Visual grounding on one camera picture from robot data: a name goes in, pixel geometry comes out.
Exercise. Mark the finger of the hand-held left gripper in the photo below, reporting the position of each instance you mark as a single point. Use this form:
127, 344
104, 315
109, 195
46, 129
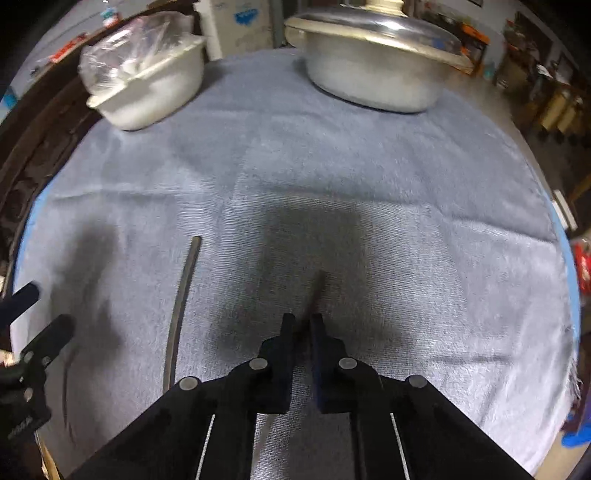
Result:
25, 297
53, 334

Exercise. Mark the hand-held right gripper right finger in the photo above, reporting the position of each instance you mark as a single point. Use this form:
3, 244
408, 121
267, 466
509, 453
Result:
323, 360

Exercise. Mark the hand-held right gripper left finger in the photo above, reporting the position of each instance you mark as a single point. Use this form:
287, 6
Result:
284, 360

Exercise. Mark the dark chopstick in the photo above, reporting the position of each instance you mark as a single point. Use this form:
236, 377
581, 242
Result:
186, 286

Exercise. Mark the dark wooden sideboard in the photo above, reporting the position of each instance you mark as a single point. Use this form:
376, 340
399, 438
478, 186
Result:
37, 152

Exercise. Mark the grey cloth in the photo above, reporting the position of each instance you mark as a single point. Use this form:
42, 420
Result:
369, 184

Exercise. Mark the blue bottle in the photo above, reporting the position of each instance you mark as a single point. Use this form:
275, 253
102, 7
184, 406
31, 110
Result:
9, 98

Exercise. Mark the white bowl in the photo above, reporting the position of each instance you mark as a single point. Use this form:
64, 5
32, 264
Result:
157, 97

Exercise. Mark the red packet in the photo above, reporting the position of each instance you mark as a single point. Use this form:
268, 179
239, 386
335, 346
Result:
69, 48

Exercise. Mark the blue table mat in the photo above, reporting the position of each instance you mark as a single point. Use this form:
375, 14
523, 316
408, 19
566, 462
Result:
565, 263

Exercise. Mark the blue plastic bag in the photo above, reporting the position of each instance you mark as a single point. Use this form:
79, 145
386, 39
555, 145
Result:
577, 434

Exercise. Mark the red container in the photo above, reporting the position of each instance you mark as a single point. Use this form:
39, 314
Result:
584, 267

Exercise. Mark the large aluminium pot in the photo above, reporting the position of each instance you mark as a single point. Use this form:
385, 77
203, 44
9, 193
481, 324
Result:
369, 78

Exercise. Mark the red-capped bottle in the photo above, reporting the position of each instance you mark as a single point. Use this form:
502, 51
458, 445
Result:
111, 18

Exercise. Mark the white cardboard box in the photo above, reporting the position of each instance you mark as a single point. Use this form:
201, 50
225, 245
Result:
231, 32

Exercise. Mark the shelf with orange boxes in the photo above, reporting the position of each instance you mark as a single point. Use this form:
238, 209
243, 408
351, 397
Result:
521, 46

